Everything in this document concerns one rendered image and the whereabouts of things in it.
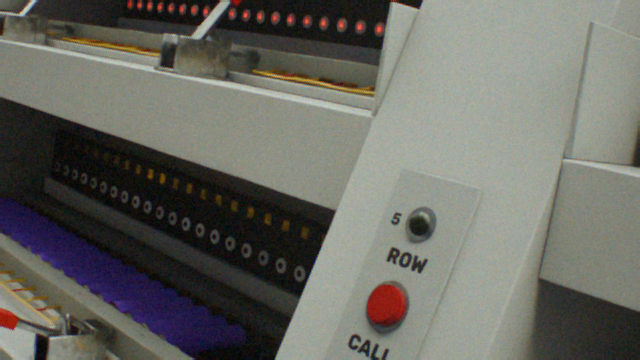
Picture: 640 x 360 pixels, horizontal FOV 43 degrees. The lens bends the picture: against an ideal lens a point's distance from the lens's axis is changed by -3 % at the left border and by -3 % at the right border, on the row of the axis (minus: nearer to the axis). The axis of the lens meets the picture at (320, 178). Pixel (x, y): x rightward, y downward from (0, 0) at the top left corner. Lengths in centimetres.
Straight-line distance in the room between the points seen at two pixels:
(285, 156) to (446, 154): 10
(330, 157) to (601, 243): 14
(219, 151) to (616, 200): 22
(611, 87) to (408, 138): 9
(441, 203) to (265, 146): 12
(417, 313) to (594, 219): 7
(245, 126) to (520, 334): 19
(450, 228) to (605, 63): 8
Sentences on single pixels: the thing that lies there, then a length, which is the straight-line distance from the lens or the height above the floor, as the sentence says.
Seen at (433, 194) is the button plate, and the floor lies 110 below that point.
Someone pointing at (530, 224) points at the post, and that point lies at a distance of 31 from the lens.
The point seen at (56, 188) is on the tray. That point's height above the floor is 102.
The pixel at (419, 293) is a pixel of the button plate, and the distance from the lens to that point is 32.
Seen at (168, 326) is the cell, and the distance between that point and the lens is 56.
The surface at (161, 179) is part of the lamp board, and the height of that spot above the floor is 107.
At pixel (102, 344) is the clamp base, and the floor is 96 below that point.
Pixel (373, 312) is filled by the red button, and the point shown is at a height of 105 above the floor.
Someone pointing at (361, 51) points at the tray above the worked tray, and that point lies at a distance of 64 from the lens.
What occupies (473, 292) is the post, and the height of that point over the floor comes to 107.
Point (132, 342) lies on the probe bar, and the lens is 51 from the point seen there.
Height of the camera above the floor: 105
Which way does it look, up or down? 6 degrees up
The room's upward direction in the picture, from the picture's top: 23 degrees clockwise
